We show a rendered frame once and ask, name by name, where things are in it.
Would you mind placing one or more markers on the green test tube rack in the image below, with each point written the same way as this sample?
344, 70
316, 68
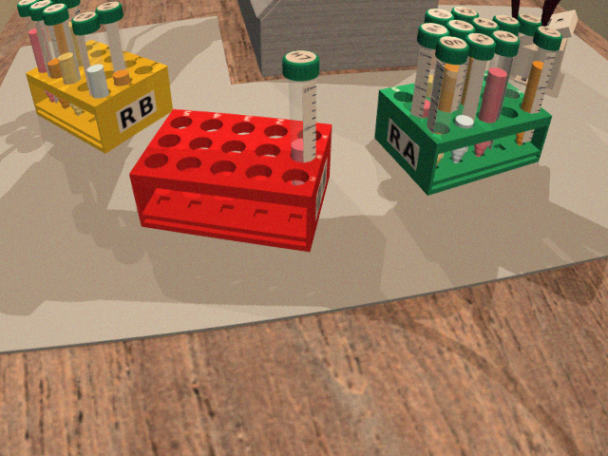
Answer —
407, 139

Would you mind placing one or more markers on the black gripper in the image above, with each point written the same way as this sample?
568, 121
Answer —
547, 11

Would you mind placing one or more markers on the red test tube rack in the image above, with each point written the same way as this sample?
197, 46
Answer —
270, 212

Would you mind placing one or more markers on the yellow test tube rack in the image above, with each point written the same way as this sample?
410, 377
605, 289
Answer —
126, 111

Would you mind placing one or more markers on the beige bench mat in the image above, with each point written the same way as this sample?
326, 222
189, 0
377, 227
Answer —
78, 269

